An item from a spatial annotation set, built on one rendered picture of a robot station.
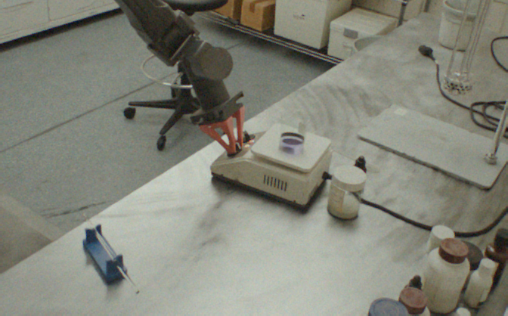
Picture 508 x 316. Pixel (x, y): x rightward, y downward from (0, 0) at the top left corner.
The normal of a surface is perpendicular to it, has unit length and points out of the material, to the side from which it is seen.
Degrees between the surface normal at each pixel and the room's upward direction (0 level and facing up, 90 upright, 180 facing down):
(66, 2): 90
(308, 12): 92
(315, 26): 92
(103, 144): 0
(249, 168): 90
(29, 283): 0
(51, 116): 0
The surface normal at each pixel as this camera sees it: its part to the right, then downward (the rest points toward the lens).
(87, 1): 0.81, 0.37
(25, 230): 0.08, -0.84
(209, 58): 0.40, 0.14
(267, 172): -0.44, 0.44
